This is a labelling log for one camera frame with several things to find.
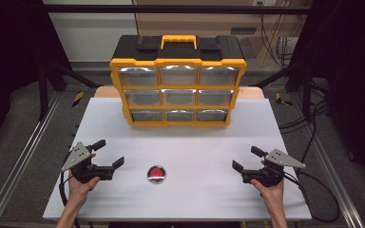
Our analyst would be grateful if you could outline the hanging cables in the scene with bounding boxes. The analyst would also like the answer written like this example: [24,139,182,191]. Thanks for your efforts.
[259,13,299,68]

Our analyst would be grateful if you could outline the black metal stand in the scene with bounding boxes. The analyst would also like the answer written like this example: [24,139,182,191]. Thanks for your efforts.
[37,59,103,122]
[252,62,316,122]

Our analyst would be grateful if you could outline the aluminium rail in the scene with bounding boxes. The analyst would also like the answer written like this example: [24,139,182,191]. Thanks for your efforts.
[0,90,63,228]
[287,92,365,228]

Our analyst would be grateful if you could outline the black curtain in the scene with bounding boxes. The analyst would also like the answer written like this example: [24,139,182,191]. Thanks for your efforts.
[0,0,74,157]
[293,0,365,186]

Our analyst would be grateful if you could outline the round red tin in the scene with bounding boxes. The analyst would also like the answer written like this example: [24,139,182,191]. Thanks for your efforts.
[146,164,167,185]

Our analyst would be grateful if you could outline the set of clear drawers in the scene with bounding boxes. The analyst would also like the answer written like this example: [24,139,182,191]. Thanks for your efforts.
[124,65,240,124]

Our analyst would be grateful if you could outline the person's left hand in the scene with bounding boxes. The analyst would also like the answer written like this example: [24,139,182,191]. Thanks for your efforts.
[67,153,102,204]

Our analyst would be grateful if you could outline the black horizontal bar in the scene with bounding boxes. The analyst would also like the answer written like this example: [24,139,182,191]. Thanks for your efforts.
[42,4,312,14]

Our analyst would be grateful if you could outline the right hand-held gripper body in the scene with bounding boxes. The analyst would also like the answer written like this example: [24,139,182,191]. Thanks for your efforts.
[241,148,307,188]

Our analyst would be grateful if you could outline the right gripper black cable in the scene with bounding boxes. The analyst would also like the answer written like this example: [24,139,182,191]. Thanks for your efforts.
[281,170,342,223]

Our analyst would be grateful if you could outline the clear plastic drawer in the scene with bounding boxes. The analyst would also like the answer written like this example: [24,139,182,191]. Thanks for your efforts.
[116,66,159,87]

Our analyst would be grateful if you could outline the yellow black hazard tape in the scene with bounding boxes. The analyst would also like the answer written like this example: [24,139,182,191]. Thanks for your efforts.
[275,92,295,107]
[71,91,86,109]

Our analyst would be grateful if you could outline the person's right hand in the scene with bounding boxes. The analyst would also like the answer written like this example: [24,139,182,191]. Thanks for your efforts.
[250,160,286,207]

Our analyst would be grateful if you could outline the black floor cables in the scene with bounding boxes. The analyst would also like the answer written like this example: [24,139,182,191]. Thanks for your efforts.
[278,78,331,165]

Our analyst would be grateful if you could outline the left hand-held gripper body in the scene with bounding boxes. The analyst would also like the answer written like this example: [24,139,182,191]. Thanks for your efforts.
[61,141,115,184]

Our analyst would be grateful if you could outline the yellow black organizer cabinet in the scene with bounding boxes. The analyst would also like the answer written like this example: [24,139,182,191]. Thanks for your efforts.
[108,33,248,129]

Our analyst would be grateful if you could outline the light wooden board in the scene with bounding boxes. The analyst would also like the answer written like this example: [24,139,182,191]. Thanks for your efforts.
[94,85,266,100]

